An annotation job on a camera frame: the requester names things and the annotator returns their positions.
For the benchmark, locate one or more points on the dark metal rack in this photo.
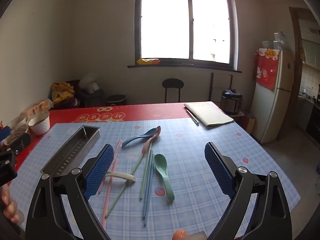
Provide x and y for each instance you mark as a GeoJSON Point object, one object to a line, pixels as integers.
{"type": "Point", "coordinates": [212, 87]}

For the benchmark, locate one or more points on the dark window sill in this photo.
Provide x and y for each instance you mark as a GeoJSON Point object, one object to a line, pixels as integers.
{"type": "Point", "coordinates": [185, 68]}

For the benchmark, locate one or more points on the grey pen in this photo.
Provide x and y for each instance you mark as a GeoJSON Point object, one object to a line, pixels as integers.
{"type": "Point", "coordinates": [192, 117]}

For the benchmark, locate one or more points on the blue plaid table mat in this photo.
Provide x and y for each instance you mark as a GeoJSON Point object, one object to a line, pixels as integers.
{"type": "Point", "coordinates": [200, 155]}

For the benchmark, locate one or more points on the white textured bowl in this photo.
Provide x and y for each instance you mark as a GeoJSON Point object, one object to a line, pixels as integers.
{"type": "Point", "coordinates": [40, 127]}

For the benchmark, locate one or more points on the black round-back chair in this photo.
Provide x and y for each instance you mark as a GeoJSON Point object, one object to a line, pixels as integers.
{"type": "Point", "coordinates": [172, 83]}

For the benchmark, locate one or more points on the cream spoon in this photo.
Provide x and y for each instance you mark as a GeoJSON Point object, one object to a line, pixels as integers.
{"type": "Point", "coordinates": [125, 177]}

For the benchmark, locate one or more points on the plastic-wrapped bowl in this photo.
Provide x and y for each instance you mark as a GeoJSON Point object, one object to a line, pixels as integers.
{"type": "Point", "coordinates": [17, 128]}

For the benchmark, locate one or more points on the green spoon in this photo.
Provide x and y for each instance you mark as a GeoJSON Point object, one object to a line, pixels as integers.
{"type": "Point", "coordinates": [161, 166]}

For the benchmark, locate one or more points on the yellow packet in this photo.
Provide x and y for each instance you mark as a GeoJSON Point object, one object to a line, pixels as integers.
{"type": "Point", "coordinates": [147, 61]}

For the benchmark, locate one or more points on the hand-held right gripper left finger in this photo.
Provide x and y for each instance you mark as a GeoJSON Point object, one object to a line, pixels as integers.
{"type": "Point", "coordinates": [98, 172]}

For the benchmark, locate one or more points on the orange round object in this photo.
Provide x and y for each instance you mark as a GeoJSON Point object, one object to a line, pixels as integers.
{"type": "Point", "coordinates": [180, 235]}

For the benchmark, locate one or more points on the dark chair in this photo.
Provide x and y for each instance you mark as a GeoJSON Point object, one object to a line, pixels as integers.
{"type": "Point", "coordinates": [92, 98]}

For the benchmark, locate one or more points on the white refrigerator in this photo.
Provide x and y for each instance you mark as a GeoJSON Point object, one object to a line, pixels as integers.
{"type": "Point", "coordinates": [277, 110]}

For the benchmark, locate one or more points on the black rice cooker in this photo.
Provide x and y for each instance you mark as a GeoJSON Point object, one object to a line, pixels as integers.
{"type": "Point", "coordinates": [231, 101]}

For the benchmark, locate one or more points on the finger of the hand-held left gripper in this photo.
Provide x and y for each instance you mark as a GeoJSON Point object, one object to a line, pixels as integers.
{"type": "Point", "coordinates": [21, 141]}
{"type": "Point", "coordinates": [5, 133]}

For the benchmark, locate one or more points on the steel utensil tray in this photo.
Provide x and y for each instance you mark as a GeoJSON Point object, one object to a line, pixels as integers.
{"type": "Point", "coordinates": [63, 155]}

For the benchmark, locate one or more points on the blue spoon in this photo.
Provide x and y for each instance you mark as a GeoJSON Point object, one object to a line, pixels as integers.
{"type": "Point", "coordinates": [140, 137]}

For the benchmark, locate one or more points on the red printed table mat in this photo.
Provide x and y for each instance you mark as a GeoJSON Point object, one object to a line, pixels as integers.
{"type": "Point", "coordinates": [150, 112]}

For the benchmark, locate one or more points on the pink spoon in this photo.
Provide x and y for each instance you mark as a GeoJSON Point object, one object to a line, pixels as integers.
{"type": "Point", "coordinates": [155, 133]}

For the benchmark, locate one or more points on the black trash bin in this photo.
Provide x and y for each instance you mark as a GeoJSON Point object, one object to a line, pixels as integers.
{"type": "Point", "coordinates": [115, 100]}

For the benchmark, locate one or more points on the yellow bag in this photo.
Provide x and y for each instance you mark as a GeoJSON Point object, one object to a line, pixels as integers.
{"type": "Point", "coordinates": [251, 123]}

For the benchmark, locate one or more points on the blue chopstick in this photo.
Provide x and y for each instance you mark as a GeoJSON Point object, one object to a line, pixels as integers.
{"type": "Point", "coordinates": [147, 205]}
{"type": "Point", "coordinates": [148, 185]}

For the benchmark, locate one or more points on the beige notebook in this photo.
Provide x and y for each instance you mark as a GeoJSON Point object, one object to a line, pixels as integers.
{"type": "Point", "coordinates": [210, 113]}

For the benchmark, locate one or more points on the orange snack box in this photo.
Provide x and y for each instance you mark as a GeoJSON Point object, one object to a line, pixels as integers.
{"type": "Point", "coordinates": [37, 107]}

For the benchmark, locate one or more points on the red hanging cloth organiser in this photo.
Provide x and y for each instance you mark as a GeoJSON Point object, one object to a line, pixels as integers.
{"type": "Point", "coordinates": [266, 72]}

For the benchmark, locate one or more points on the white plastic bag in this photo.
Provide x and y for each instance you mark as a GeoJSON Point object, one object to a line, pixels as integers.
{"type": "Point", "coordinates": [88, 82]}

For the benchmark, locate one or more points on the yellow clothing pile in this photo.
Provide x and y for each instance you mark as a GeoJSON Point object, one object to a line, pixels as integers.
{"type": "Point", "coordinates": [61, 91]}

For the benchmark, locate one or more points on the clear containers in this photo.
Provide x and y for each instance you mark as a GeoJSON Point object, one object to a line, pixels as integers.
{"type": "Point", "coordinates": [275, 42]}

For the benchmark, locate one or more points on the window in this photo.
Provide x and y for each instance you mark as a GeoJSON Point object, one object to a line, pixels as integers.
{"type": "Point", "coordinates": [165, 20]}

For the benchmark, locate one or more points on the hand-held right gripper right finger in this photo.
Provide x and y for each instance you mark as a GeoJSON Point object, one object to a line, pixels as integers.
{"type": "Point", "coordinates": [220, 170]}

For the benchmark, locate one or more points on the person's left hand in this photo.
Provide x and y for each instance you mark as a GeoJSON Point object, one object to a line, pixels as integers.
{"type": "Point", "coordinates": [8, 208]}

